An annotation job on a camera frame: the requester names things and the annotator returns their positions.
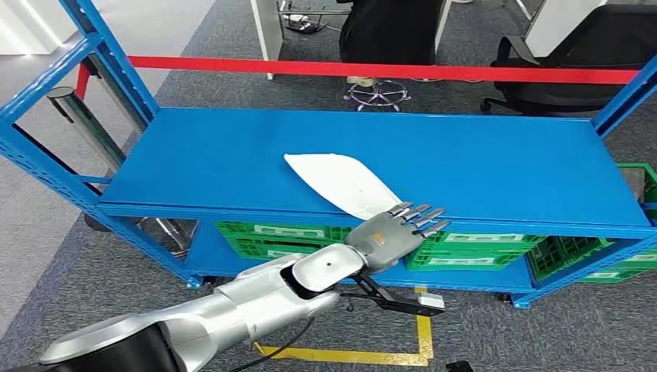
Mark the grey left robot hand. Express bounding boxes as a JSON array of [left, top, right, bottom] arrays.
[[345, 201, 452, 274]]

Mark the white desk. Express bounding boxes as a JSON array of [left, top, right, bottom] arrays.
[[249, 0, 452, 81], [513, 0, 609, 57]]

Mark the red barrier belt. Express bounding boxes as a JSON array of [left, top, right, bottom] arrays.
[[74, 55, 640, 101]]

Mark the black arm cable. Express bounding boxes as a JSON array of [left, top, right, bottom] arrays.
[[225, 317, 317, 372]]

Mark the person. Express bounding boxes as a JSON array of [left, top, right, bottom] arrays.
[[339, 0, 449, 86]]

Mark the white curved panel part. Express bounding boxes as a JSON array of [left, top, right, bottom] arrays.
[[284, 153, 402, 221]]

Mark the chrome stool base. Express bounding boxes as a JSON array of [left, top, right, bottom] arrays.
[[343, 77, 411, 112]]

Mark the wire cable tray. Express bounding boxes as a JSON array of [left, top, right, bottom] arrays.
[[277, 0, 342, 34]]

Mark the blue metal shelf rack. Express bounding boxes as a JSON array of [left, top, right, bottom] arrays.
[[0, 0, 657, 310]]

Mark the chrome stanchion post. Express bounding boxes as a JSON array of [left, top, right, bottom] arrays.
[[79, 53, 150, 135], [46, 86, 198, 258]]

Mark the black office chair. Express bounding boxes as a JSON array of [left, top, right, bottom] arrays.
[[480, 5, 657, 116]]

